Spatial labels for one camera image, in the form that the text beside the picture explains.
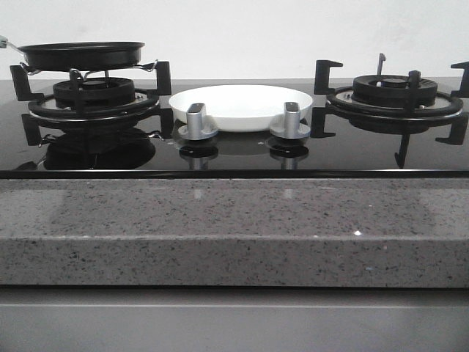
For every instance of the white round plate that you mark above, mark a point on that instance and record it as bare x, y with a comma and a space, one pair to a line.
240, 107

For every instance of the black frying pan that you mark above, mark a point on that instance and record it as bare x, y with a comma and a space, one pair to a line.
87, 56

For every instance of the silver left stove knob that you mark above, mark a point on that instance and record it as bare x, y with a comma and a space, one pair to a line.
198, 125

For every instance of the silver stove knob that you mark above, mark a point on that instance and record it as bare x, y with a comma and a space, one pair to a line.
289, 126
198, 125

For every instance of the silver right stove knob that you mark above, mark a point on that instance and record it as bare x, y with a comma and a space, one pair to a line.
289, 126

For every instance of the black left pan support grate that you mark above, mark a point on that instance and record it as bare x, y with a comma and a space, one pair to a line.
82, 120

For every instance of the black pan support grate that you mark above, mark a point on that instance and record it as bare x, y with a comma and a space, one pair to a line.
82, 120
447, 109

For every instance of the black right pan support grate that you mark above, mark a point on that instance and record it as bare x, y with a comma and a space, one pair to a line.
447, 109

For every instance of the black glass gas cooktop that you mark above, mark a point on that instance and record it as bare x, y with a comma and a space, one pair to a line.
339, 146

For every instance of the black left gas burner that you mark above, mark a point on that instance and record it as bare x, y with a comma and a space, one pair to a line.
96, 92

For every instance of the black gas burner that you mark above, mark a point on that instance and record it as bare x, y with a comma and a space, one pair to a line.
392, 91
96, 92

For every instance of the black right gas burner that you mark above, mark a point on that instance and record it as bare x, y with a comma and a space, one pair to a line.
392, 91

